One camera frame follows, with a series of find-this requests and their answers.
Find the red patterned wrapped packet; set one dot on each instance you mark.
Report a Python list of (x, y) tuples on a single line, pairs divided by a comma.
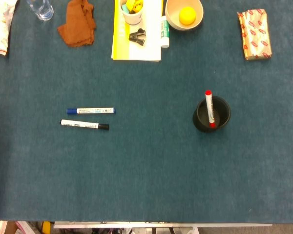
[(256, 34)]

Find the pink packets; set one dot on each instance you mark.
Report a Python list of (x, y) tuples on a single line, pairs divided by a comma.
[(27, 229)]

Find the beige bowl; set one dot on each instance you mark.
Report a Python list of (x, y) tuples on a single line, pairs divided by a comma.
[(172, 14)]

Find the black cap marker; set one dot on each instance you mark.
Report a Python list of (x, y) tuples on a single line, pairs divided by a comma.
[(83, 124)]

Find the blue cap marker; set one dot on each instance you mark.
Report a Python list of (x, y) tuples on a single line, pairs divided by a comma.
[(92, 110)]

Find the aluminium table edge rail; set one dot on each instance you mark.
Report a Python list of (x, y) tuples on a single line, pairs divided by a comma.
[(161, 225)]

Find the white green glue stick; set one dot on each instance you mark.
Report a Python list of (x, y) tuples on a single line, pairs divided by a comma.
[(164, 31)]

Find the teal eraser block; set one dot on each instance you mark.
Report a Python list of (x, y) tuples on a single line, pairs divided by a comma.
[(124, 8)]

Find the clear plastic water bottle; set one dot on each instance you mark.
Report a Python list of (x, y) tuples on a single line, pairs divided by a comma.
[(42, 11)]

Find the red cap marker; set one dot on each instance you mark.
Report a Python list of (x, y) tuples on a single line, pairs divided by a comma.
[(210, 109)]

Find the yellow ball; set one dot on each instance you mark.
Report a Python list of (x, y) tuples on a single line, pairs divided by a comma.
[(187, 15)]

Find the yellow post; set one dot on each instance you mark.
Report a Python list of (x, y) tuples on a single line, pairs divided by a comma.
[(46, 228)]

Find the yellow toy figure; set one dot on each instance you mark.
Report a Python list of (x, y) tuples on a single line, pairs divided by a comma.
[(134, 5)]

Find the black mesh pen cup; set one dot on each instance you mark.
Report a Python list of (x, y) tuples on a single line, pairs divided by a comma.
[(225, 117)]

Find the white paper cup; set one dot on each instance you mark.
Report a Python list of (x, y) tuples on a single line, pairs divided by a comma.
[(133, 19)]

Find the yellow and white booklet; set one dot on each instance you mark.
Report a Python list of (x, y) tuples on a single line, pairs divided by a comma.
[(141, 52)]

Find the rust brown cloth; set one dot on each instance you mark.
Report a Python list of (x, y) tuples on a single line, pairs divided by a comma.
[(75, 26)]

